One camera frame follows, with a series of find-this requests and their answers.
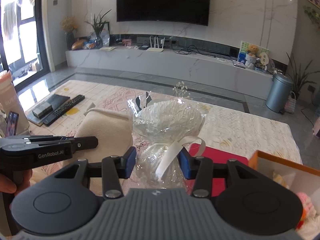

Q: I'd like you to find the clear cellophane bouquet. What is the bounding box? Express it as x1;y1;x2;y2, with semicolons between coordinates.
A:
127;81;206;189

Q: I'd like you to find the person left hand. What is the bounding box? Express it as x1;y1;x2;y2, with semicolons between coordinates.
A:
0;168;34;197

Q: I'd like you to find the smartphone on stand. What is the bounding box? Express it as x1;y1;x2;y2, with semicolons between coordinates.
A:
5;111;19;137

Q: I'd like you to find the red cardboard box lid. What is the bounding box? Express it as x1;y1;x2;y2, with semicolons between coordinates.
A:
186;142;250;197

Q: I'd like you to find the long black remote keyboard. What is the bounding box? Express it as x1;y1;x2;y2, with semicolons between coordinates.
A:
43;95;85;126

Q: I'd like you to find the grey green small box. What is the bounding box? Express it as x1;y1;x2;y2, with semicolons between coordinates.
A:
32;102;53;119

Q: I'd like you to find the beige paper bag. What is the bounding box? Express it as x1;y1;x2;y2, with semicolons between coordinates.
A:
0;70;29;135

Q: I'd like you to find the grey marble tv bench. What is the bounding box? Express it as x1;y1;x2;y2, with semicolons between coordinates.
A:
66;47;272;100

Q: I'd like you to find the orange storage box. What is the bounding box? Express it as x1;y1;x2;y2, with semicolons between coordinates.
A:
248;149;320;240

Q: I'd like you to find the grey metal trash bin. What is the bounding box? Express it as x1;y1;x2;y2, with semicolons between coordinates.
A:
265;73;293;113

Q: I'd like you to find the white wifi router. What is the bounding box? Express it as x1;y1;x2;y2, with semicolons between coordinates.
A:
147;36;164;53

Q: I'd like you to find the potted plant on bench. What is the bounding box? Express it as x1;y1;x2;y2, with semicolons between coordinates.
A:
85;9;111;49

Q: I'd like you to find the dried flowers dark vase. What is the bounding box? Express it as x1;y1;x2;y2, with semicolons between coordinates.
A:
60;16;78;50

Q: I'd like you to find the teddy bear figurine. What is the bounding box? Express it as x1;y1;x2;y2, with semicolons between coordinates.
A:
245;43;259;69

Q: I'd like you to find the green potted floor plant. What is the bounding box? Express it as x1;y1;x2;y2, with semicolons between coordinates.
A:
286;54;320;99

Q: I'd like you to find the black wall television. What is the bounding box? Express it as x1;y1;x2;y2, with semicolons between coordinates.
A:
117;0;210;26

